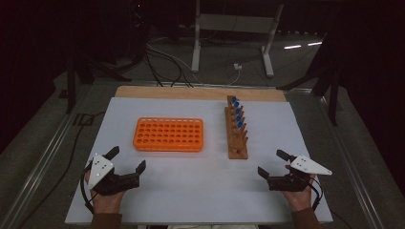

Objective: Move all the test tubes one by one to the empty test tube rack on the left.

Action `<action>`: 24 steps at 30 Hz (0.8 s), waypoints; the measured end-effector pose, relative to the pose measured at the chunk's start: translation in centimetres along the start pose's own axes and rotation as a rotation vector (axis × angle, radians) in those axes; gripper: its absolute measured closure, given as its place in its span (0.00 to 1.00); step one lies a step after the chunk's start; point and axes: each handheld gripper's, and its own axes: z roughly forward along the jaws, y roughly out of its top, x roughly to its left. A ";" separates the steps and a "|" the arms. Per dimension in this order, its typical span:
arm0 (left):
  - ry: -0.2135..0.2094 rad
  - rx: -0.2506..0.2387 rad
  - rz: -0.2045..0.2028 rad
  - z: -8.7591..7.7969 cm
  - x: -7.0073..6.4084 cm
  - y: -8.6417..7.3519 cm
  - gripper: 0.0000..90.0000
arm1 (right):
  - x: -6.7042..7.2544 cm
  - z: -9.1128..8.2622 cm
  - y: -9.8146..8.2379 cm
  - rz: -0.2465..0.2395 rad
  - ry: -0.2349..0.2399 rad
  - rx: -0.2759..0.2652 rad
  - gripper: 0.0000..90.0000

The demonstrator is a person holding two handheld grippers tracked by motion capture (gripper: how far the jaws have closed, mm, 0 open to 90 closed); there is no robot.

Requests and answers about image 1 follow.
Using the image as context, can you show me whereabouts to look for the wooden tube rack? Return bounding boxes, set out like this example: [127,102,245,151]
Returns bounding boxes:
[224,94,249,160]

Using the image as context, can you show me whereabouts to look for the metal floor rail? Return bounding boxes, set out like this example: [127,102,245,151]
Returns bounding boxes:
[0,84,94,229]
[318,94,387,229]

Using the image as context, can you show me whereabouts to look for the black tripod stand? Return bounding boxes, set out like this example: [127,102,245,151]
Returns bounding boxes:
[276,31,342,127]
[64,47,133,115]

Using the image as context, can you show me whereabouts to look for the long black floor cable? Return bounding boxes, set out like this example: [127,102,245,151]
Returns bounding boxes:
[17,111,107,229]

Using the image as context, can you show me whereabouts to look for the left hand-held gripper black cable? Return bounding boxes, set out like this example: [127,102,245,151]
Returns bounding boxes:
[79,164,96,215]

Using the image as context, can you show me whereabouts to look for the right hand-held gripper black cable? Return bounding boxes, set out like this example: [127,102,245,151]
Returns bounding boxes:
[306,176,325,212]

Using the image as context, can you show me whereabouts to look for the white table mat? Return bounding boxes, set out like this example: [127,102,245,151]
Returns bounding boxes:
[64,96,334,225]

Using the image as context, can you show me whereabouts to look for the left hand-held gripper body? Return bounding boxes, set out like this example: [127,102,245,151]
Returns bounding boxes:
[86,154,141,196]

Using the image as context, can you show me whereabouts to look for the white floor cable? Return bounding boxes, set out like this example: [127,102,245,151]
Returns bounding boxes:
[145,42,204,85]

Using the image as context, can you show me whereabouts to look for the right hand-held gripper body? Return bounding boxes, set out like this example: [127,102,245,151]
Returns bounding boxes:
[266,154,333,193]

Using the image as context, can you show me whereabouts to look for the orange plastic tube rack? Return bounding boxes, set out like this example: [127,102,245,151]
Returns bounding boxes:
[132,116,204,153]

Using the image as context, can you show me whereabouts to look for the person's right hand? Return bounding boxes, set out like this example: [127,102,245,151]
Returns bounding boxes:
[281,164,317,213]

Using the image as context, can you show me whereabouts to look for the black floor cables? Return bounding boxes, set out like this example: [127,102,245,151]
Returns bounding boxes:
[143,47,194,89]

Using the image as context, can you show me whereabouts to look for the person's left hand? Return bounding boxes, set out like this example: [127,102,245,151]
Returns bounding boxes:
[84,170,127,215]

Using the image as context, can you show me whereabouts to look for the white metal stand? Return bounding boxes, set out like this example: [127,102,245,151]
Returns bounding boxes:
[190,0,285,78]

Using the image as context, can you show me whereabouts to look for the hand-held gripper black cable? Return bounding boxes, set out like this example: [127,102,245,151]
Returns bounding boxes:
[306,176,325,212]
[79,164,96,215]

